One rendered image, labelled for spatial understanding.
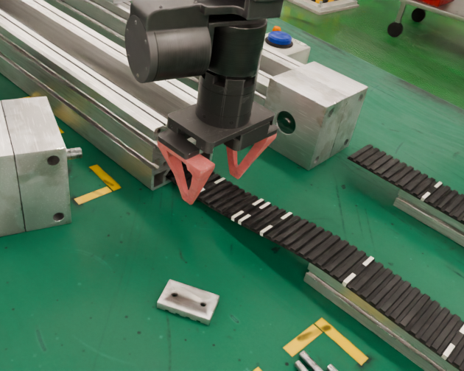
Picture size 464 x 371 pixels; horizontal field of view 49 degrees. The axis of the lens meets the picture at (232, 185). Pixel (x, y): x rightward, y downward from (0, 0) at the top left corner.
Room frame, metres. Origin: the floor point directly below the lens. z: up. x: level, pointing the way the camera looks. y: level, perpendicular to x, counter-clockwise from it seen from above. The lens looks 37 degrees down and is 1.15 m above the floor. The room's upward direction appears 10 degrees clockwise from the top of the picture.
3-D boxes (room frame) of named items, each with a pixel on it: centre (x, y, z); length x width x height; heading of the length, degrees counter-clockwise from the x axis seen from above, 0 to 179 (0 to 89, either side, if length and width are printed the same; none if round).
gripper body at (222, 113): (0.46, 0.02, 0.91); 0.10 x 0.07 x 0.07; 143
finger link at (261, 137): (0.48, 0.01, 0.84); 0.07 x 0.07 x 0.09; 53
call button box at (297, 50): (0.81, -0.03, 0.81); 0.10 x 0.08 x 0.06; 143
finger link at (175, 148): (0.44, 0.04, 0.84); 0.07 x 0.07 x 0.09; 53
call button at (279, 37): (0.82, -0.04, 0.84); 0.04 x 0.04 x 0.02
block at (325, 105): (0.62, -0.10, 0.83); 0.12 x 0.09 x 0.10; 143
